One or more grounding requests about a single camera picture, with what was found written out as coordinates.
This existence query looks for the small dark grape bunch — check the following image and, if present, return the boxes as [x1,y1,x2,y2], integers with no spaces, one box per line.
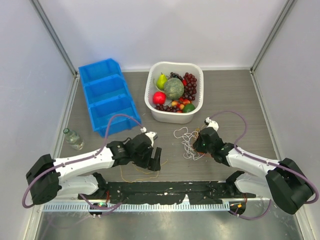
[155,104,182,113]

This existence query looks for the red yellow cherries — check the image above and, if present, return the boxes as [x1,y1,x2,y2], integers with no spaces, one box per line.
[170,98,192,113]

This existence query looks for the white slotted cable duct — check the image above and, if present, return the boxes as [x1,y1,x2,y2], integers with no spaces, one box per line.
[42,202,230,213]

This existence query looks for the blue plastic compartment bin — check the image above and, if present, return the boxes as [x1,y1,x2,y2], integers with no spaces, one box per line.
[78,58,142,137]

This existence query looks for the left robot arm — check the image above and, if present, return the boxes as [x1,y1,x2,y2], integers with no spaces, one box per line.
[25,132,162,206]

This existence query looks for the green netted melon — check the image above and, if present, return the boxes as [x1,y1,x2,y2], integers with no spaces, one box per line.
[163,78,184,100]

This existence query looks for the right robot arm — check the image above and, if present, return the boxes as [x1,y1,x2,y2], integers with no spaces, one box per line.
[192,126,319,215]

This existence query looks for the red apple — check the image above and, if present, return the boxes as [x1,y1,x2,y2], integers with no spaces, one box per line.
[152,91,166,105]

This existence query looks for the clear glass bottle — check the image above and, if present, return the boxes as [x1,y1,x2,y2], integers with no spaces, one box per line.
[63,128,84,151]

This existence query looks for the dark red grape bunch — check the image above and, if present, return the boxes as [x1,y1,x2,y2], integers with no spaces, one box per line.
[182,72,198,101]

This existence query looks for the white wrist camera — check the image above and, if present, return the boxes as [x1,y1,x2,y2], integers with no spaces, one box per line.
[204,117,219,131]
[140,127,158,147]

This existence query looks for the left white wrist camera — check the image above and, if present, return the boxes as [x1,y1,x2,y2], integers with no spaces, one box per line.
[140,127,158,147]

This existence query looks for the white plastic fruit basket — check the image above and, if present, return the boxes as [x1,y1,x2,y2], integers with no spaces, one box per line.
[144,61,204,124]

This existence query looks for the green pear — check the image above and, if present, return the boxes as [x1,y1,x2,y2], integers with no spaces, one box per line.
[156,73,168,91]

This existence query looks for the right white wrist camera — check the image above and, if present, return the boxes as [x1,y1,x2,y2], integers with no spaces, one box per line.
[204,117,219,131]

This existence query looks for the green lime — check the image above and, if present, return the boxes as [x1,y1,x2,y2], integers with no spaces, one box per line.
[182,103,196,113]

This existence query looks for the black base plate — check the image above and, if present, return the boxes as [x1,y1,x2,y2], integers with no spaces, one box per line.
[85,181,256,205]

